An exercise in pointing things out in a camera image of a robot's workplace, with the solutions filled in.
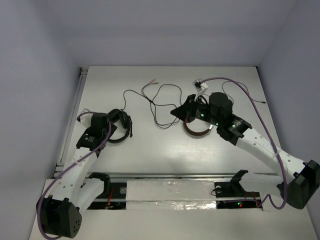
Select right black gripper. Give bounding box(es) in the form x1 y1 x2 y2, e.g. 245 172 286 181
170 94 221 127

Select black headphone cable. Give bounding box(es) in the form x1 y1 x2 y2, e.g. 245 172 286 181
121 79 186 130

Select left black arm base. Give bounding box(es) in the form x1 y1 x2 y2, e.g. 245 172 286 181
80 172 127 210

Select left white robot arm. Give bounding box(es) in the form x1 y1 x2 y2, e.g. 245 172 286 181
36 112 117 240

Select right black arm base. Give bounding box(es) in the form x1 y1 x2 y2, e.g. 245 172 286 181
210 170 263 210

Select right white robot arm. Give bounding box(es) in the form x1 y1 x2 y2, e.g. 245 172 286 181
170 92 320 210

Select brown headphones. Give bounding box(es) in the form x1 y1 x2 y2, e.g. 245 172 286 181
183 120 214 137

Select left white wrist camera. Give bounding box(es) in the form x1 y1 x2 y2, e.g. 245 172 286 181
76 108 93 128

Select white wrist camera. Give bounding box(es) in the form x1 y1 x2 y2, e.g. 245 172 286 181
192 79 208 101
76 108 93 128

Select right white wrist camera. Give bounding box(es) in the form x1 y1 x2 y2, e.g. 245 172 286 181
192 79 208 101

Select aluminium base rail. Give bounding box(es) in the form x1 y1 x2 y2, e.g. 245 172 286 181
84 171 278 182

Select left aluminium side rail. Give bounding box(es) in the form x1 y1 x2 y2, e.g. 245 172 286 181
52 67 89 177

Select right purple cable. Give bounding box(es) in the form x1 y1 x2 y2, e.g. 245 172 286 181
201 76 290 210

